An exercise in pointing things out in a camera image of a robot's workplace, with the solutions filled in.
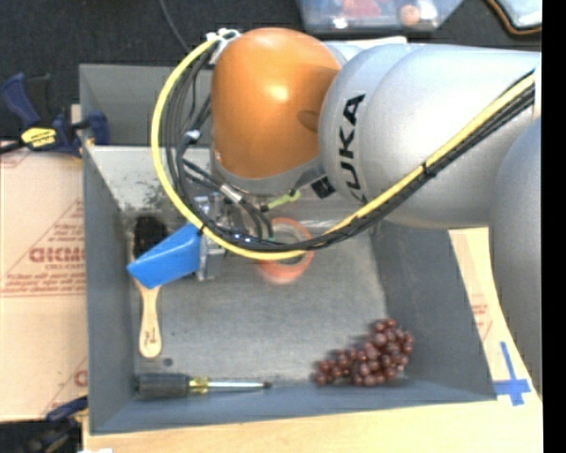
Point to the blue plastic wedge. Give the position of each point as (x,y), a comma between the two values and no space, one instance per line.
(167,258)

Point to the grey metal bin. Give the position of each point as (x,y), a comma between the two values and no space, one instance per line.
(264,319)

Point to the wooden brush with black bristles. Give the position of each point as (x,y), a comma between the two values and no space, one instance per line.
(150,321)

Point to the dark red toy grape bunch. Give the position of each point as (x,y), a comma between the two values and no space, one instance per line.
(375,357)

